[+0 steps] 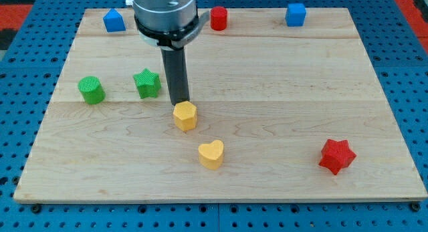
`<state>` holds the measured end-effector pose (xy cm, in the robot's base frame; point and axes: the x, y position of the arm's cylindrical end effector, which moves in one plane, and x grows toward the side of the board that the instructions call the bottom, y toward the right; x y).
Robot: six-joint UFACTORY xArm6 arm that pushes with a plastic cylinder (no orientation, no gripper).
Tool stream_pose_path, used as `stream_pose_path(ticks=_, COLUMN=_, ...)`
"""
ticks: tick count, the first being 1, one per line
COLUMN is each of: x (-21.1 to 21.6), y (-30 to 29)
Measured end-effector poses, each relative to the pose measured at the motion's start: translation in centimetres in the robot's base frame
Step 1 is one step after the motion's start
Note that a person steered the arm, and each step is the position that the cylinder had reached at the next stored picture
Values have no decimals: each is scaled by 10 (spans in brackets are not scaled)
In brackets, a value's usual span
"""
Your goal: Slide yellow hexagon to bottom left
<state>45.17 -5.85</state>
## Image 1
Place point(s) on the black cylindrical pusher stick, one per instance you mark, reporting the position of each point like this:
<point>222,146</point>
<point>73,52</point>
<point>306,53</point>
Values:
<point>176,74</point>

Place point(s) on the yellow hexagon block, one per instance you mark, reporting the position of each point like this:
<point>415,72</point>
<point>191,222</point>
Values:
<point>185,116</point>

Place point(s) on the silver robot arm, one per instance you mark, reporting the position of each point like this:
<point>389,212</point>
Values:
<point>170,25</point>

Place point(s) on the green star block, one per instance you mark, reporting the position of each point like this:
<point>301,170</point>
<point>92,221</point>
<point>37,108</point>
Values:
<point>147,83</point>

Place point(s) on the red cylinder block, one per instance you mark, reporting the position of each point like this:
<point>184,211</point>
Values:
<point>218,18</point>

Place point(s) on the blue pentagon block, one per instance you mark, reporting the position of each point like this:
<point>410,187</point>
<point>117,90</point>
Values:
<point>113,21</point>

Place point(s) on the green cylinder block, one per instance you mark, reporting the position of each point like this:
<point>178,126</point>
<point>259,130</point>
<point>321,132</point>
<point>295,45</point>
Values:
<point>91,90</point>

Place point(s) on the yellow heart block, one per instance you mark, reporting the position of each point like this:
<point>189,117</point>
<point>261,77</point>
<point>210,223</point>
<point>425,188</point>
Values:
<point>211,155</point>

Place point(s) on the wooden board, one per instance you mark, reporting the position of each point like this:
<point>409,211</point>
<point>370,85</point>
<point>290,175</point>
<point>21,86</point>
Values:
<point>272,94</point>

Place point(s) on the blue cube block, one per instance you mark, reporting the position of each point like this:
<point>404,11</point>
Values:
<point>295,14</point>

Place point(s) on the red star block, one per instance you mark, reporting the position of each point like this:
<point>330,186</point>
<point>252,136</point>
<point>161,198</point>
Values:
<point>336,155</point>

